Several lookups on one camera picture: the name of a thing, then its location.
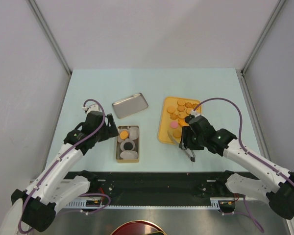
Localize yellow cookie tray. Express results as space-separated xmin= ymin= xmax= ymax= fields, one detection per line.
xmin=158 ymin=96 xmax=200 ymax=144

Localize white paper cupcake liner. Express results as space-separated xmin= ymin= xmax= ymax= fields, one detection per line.
xmin=120 ymin=150 xmax=138 ymax=160

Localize white cable duct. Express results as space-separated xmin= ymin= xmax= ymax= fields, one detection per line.
xmin=63 ymin=196 xmax=236 ymax=211

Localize orange round cookie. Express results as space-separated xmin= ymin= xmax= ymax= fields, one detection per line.
xmin=173 ymin=129 xmax=182 ymax=138

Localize yellow cookie tin box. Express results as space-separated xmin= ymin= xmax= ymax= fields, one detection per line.
xmin=115 ymin=125 xmax=140 ymax=164

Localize silver tin lid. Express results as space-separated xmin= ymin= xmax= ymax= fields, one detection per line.
xmin=112 ymin=93 xmax=149 ymax=119

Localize left aluminium frame post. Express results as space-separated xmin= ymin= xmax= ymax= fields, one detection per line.
xmin=26 ymin=0 xmax=72 ymax=76

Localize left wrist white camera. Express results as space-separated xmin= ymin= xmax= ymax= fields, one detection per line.
xmin=82 ymin=104 xmax=102 ymax=114

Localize right aluminium frame post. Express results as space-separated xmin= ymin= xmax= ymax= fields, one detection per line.
xmin=241 ymin=0 xmax=288 ymax=75

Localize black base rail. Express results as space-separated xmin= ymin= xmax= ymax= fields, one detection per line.
xmin=58 ymin=171 xmax=243 ymax=206

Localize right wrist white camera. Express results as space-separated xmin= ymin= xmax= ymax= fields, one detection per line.
xmin=189 ymin=110 xmax=201 ymax=118

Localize metal tongs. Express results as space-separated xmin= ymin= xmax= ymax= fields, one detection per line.
xmin=167 ymin=131 xmax=196 ymax=163

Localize pink round cookie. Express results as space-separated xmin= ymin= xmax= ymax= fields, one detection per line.
xmin=170 ymin=121 xmax=179 ymax=129

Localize wrist white camera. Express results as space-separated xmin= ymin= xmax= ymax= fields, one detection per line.
xmin=189 ymin=110 xmax=201 ymax=118
xmin=82 ymin=104 xmax=102 ymax=114

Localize dark red round object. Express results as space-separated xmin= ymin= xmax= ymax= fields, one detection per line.
xmin=111 ymin=220 xmax=167 ymax=235

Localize black cookie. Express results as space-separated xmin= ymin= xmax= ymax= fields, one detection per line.
xmin=123 ymin=141 xmax=135 ymax=151

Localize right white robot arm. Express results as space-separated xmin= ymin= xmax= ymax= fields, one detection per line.
xmin=179 ymin=115 xmax=294 ymax=220

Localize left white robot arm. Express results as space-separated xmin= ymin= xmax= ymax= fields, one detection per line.
xmin=0 ymin=110 xmax=118 ymax=235

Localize aluminium frame post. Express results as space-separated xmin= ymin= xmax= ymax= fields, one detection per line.
xmin=241 ymin=0 xmax=288 ymax=75
xmin=26 ymin=0 xmax=72 ymax=76

